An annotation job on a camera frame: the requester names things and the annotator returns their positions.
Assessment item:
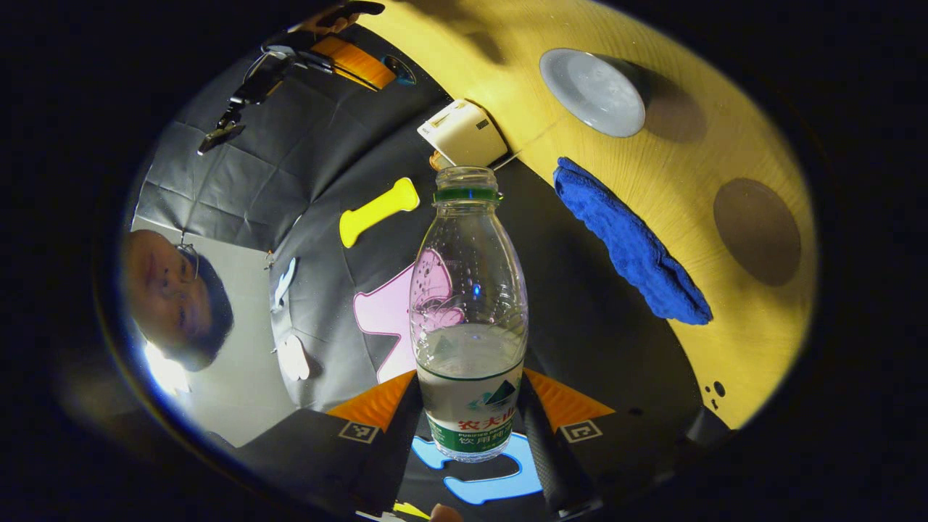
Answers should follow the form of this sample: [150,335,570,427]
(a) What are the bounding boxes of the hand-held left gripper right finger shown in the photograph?
[521,368,698,520]

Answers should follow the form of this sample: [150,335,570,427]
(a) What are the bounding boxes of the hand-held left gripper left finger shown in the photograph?
[238,370,423,517]

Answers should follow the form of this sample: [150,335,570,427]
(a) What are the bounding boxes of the teal teacup lid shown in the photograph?
[382,54,418,86]

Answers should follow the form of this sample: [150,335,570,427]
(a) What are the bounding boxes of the clear plastic water bottle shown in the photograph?
[410,167,529,463]

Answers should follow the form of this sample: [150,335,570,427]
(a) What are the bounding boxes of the white teacup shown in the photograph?
[539,48,653,138]

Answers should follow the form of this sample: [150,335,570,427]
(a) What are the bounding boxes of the round brown coaster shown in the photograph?
[713,178,802,286]

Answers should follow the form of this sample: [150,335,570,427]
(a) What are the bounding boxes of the black clamp stand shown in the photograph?
[198,51,292,155]

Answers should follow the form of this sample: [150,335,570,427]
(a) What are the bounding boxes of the white toy toaster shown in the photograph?
[417,99,508,169]

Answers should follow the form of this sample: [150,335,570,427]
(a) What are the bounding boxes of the black backdrop cloth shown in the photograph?
[134,22,697,522]

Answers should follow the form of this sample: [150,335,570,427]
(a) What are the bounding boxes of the blue towel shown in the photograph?
[553,157,714,326]

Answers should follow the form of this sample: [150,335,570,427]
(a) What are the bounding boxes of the person's glasses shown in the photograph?
[174,241,201,285]

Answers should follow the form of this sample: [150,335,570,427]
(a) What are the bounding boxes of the person's head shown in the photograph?
[120,229,235,373]

